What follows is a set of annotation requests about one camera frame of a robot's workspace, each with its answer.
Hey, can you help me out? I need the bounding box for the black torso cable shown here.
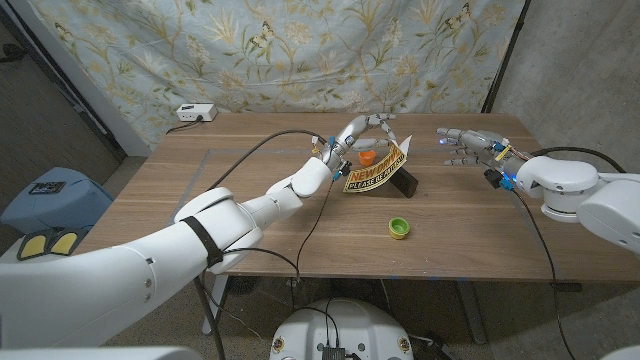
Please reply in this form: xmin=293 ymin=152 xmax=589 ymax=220
xmin=292 ymin=298 xmax=341 ymax=349

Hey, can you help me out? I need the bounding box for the grey metal table leg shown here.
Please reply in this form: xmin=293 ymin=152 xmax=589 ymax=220
xmin=201 ymin=274 xmax=231 ymax=335
xmin=454 ymin=279 xmax=489 ymax=345

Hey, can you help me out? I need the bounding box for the black power box cable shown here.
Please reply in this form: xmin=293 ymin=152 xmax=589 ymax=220
xmin=166 ymin=115 xmax=204 ymax=135

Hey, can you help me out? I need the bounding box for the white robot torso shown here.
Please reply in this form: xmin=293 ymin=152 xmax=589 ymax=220
xmin=269 ymin=298 xmax=415 ymax=360

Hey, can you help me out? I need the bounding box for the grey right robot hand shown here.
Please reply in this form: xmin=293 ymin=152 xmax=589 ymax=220
xmin=435 ymin=127 xmax=521 ymax=177

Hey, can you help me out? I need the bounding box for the white power box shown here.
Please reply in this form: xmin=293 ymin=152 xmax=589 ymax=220
xmin=175 ymin=103 xmax=219 ymax=123

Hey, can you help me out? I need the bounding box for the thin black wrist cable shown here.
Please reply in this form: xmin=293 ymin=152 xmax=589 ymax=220
xmin=199 ymin=177 xmax=341 ymax=341
xmin=509 ymin=188 xmax=579 ymax=360

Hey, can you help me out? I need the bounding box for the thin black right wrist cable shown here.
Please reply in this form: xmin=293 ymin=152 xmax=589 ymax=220
xmin=509 ymin=188 xmax=579 ymax=360

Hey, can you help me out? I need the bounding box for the thin black left wrist cable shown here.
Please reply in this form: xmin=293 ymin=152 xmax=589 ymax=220
xmin=199 ymin=177 xmax=341 ymax=341

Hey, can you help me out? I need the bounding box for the blue plastic bin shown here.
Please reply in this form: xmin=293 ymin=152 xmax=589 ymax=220
xmin=0 ymin=166 xmax=115 ymax=236

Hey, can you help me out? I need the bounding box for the yellow new driver bumper sticker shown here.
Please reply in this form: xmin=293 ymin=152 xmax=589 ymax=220
xmin=342 ymin=142 xmax=409 ymax=194

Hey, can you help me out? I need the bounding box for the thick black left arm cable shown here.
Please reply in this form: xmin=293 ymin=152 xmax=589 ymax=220
xmin=192 ymin=129 xmax=329 ymax=360

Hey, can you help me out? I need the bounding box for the floral backdrop cloth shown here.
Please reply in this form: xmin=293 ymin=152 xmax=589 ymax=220
xmin=27 ymin=0 xmax=527 ymax=151

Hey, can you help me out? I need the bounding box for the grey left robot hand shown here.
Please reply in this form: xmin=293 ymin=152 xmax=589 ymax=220
xmin=319 ymin=113 xmax=399 ymax=174

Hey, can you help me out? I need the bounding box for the green plastic cup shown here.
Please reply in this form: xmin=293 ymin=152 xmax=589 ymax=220
xmin=388 ymin=217 xmax=411 ymax=241

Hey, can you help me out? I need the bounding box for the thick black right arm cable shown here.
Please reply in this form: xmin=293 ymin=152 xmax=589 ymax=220
xmin=529 ymin=146 xmax=629 ymax=174

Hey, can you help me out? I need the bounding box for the black package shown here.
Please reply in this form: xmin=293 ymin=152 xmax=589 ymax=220
xmin=389 ymin=167 xmax=420 ymax=200

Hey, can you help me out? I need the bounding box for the black backdrop pole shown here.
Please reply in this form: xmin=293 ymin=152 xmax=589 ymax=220
xmin=480 ymin=0 xmax=532 ymax=114

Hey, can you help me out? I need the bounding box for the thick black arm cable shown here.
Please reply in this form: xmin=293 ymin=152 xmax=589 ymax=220
xmin=192 ymin=129 xmax=329 ymax=360
xmin=529 ymin=146 xmax=629 ymax=174

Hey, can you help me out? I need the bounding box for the black yellow foot pedal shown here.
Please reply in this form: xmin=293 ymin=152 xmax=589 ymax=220
xmin=16 ymin=228 xmax=81 ymax=262

